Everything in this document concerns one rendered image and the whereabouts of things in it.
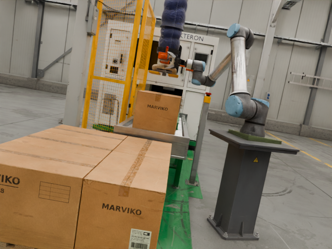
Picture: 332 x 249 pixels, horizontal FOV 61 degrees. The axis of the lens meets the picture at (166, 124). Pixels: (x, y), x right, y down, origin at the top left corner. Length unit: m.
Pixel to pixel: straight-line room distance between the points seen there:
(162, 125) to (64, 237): 1.43
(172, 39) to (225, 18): 8.99
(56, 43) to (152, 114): 10.25
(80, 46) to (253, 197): 2.42
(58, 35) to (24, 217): 11.34
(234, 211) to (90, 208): 1.18
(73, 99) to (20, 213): 2.07
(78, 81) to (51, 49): 9.30
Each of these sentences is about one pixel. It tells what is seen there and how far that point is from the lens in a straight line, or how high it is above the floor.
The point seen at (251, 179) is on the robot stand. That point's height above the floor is 0.46.
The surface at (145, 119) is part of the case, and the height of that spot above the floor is 0.70.
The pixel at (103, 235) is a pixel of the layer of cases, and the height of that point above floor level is 0.28.
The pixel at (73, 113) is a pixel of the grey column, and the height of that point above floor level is 0.54.
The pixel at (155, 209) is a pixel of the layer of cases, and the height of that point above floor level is 0.45.
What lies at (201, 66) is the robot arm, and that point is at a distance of 2.64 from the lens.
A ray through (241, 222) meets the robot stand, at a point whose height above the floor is 0.12.
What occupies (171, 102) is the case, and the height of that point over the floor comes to 0.90.
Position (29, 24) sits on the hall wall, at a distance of 13.24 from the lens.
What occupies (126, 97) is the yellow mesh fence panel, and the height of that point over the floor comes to 0.83.
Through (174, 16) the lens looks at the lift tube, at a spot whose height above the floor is 1.70.
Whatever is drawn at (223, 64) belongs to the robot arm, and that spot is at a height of 1.30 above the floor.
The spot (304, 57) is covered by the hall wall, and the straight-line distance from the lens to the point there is 12.31.
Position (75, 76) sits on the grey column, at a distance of 3.45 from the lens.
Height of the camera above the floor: 1.04
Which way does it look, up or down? 8 degrees down
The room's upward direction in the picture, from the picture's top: 10 degrees clockwise
